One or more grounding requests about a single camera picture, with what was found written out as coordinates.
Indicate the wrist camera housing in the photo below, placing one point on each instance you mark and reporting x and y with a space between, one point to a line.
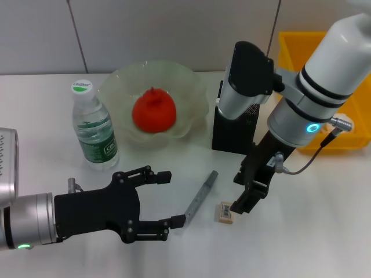
246 72
8 162

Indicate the black mesh pen holder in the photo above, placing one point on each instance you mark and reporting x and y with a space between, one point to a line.
232 136

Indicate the green glass fruit plate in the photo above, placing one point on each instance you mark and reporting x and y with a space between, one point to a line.
124 78

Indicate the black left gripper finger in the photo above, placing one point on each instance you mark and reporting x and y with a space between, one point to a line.
163 177
176 221

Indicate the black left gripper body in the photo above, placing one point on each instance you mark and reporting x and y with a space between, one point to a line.
92 208

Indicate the yellow plastic bin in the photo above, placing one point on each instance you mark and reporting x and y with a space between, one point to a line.
290 49

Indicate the grey marker pen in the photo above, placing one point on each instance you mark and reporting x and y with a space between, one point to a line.
200 194

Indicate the right wrist camera housing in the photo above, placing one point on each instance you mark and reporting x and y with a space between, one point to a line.
246 72

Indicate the beige eraser with barcode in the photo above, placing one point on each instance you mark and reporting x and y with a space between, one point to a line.
223 215

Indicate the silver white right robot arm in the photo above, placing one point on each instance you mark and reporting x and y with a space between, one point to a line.
333 58

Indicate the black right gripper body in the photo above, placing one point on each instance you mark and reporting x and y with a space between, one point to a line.
261 162

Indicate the clear water bottle green label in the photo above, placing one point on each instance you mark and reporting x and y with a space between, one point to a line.
95 130

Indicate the left wrist camera housing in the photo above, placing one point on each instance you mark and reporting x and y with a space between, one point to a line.
8 162

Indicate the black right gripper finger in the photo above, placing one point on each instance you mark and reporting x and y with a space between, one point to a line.
239 179
246 202

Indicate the orange toy fruit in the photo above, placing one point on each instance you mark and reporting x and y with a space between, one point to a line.
153 113

